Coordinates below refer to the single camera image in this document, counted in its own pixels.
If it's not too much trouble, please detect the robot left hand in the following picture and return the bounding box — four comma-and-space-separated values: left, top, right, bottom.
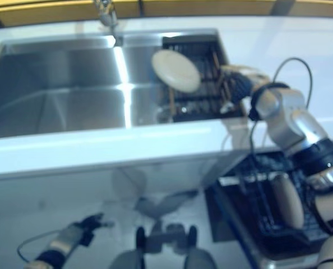
76, 212, 116, 234

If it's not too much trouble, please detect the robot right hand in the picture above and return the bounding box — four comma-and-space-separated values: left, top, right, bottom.
220, 64, 270, 114

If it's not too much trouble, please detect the cream round plate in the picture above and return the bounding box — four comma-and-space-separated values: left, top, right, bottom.
269, 171, 306, 230
151, 49, 202, 93

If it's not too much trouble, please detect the black dishwasher door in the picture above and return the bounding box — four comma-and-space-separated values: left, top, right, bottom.
205, 178, 326, 269

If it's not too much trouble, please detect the black and steel dish rack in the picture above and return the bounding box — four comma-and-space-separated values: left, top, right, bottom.
161, 34, 248, 123

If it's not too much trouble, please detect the white cabinet door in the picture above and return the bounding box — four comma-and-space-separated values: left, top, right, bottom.
154, 155, 247, 197
0, 165, 159, 216

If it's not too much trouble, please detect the black robot left foot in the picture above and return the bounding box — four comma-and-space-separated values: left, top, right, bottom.
135, 225, 147, 252

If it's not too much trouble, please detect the grey robot left leg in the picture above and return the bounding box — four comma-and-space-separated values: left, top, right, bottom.
117, 248, 145, 269

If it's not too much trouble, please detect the stainless steel sink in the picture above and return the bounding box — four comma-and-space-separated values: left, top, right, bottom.
0, 27, 248, 140

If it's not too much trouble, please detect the chrome kitchen faucet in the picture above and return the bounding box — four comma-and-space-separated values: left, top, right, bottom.
92, 0, 123, 48

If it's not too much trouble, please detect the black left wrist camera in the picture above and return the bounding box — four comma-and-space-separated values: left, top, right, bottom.
80, 233, 95, 247

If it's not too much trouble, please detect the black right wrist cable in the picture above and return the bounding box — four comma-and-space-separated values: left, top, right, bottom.
248, 57, 315, 198

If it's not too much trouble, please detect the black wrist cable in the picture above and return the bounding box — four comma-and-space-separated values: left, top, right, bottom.
16, 229, 61, 261
248, 57, 315, 198

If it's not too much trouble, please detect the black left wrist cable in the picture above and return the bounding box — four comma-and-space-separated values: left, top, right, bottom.
16, 229, 61, 261

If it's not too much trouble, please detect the yellow window with dark frame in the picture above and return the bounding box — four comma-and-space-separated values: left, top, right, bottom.
0, 0, 333, 29

